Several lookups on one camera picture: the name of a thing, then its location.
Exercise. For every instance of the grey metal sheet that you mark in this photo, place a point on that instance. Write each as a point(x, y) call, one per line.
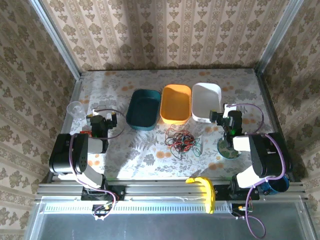
point(160, 227)

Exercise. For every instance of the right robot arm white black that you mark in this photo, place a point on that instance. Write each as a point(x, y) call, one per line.
point(265, 155)

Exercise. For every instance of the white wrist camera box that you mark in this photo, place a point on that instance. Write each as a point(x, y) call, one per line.
point(228, 108)
point(95, 110)

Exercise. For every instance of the yellow banana-shaped holder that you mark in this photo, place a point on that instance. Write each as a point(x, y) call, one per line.
point(208, 190)

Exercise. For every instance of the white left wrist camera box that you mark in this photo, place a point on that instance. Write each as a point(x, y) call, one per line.
point(95, 110)

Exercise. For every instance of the round leaf-patterned plate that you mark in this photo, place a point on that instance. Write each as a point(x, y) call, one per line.
point(225, 153)

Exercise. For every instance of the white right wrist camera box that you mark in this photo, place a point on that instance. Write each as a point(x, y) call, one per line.
point(228, 108)

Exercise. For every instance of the orange plastic bin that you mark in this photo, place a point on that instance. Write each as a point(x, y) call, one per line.
point(175, 105)

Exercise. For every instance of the teal plastic bin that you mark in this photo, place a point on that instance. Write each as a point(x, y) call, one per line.
point(142, 110)

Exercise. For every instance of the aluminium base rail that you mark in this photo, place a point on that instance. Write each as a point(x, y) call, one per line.
point(155, 190)

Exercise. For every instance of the blue cup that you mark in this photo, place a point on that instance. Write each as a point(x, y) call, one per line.
point(277, 186)

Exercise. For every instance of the black power connector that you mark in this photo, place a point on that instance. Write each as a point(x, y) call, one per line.
point(100, 208)
point(240, 208)

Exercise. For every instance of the clear plastic cup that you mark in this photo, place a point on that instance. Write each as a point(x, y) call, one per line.
point(75, 110)

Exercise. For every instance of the aluminium frame post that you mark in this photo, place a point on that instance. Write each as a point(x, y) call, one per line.
point(277, 37)
point(57, 42)

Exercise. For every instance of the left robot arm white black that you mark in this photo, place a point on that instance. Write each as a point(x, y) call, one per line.
point(65, 155)

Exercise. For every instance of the white plastic bin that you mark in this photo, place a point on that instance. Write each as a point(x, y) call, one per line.
point(205, 100)

